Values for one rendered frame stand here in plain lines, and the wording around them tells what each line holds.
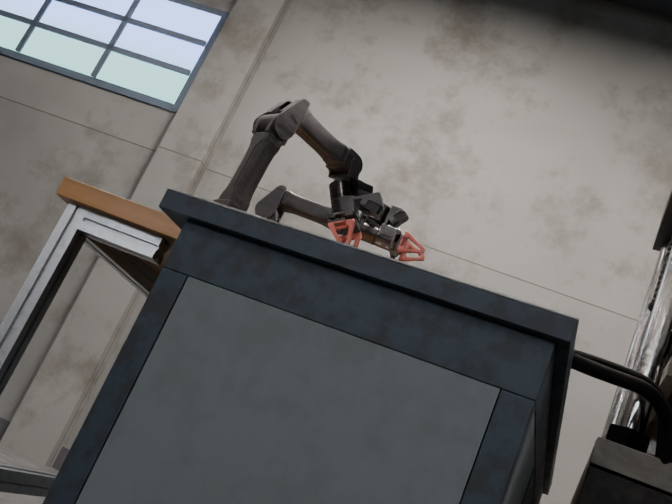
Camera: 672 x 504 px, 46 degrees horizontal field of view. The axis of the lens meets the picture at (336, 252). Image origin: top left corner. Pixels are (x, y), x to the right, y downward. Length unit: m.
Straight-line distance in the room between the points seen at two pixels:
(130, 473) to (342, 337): 0.38
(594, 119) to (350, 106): 1.46
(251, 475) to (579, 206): 3.74
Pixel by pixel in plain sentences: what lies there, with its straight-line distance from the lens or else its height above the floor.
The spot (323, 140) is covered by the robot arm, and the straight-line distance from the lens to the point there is 2.02.
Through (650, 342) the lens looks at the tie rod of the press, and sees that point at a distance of 1.94.
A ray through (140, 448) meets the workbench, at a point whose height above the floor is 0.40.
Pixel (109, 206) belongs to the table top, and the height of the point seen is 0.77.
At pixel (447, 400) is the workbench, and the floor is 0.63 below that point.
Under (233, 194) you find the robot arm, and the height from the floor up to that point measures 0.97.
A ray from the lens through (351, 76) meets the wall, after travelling 5.11.
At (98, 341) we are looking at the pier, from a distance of 4.69.
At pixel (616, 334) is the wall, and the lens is 4.53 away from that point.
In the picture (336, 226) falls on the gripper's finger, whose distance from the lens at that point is 2.00.
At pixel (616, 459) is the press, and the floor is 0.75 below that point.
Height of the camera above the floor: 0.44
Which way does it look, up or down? 16 degrees up
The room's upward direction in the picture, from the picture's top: 24 degrees clockwise
